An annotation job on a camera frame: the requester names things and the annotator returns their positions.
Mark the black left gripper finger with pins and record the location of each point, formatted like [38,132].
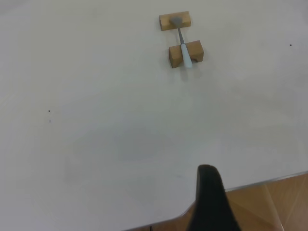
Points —
[209,199]

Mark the arched wooden block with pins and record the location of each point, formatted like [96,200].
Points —
[175,56]

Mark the plain rectangular wooden block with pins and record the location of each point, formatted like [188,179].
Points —
[164,22]

